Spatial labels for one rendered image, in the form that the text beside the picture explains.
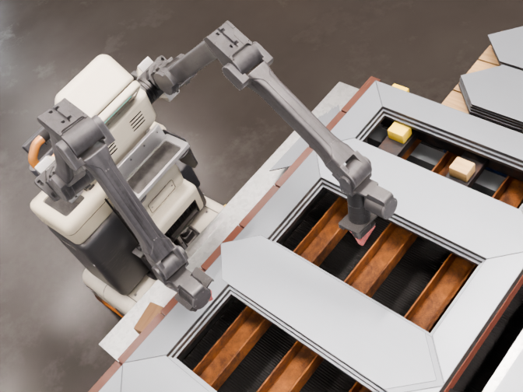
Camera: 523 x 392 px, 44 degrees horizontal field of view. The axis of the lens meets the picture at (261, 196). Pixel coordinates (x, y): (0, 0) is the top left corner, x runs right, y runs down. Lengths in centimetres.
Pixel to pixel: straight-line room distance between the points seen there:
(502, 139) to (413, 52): 165
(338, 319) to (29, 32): 374
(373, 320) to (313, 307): 17
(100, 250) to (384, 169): 110
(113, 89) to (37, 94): 260
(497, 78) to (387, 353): 99
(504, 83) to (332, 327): 97
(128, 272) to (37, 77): 221
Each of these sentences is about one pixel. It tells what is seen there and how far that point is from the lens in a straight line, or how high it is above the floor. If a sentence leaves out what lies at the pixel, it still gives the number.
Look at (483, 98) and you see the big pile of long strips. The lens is 217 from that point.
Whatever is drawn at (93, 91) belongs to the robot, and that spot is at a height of 136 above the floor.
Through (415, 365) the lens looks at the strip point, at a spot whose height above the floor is 85.
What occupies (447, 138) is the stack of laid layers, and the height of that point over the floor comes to 83.
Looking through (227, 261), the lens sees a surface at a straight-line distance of 194.
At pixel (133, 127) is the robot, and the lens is 199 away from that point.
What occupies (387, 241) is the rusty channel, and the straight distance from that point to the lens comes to 206.
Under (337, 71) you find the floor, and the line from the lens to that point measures 362.
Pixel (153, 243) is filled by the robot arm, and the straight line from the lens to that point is 154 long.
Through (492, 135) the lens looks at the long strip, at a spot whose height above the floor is 85.
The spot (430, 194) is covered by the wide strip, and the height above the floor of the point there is 85.
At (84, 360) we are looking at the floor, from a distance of 306.
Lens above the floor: 241
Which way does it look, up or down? 50 degrees down
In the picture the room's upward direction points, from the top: 24 degrees counter-clockwise
